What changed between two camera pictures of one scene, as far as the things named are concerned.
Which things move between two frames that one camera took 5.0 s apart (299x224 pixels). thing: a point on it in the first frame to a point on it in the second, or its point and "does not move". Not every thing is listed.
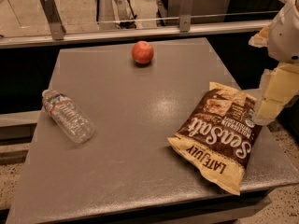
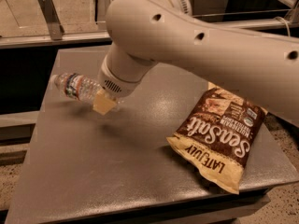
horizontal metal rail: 131,35 does not move
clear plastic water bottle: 67,116 to 77,86
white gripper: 285,36 to 114,83
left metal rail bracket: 52,15 does not move
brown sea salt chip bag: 220,135 does not move
